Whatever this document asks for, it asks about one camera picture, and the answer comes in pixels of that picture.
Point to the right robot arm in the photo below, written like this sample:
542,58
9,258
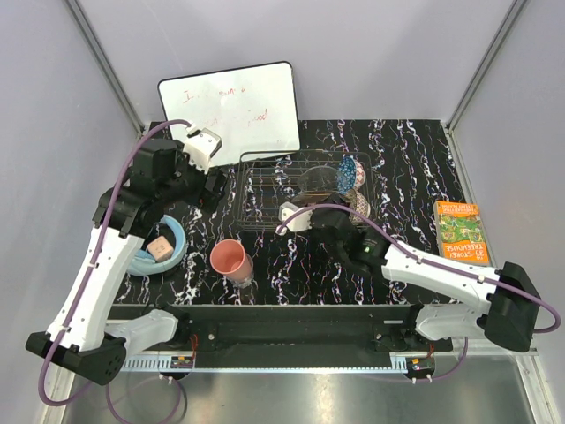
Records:
500,304

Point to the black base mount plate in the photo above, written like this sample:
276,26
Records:
302,338

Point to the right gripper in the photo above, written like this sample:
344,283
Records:
333,199

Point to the light blue headphones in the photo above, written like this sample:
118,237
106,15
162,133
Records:
143,264

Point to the red floral plate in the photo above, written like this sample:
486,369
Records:
312,197

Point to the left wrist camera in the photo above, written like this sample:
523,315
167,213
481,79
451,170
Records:
201,146

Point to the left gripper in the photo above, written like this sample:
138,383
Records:
212,196

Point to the wire dish rack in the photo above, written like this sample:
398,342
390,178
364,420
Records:
267,179

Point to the pink dice cube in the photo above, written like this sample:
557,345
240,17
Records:
160,249

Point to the red patterned white bowl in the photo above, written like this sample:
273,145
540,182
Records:
358,202

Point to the clear glass plate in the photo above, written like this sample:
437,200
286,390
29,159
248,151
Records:
322,178

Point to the blue patterned bowl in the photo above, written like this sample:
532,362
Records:
351,175

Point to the pink tumbler cup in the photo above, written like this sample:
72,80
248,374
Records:
229,258

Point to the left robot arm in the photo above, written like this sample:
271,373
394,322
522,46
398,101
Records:
81,339

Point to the orange green book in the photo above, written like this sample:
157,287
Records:
460,232

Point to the whiteboard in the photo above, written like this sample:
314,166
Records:
253,109

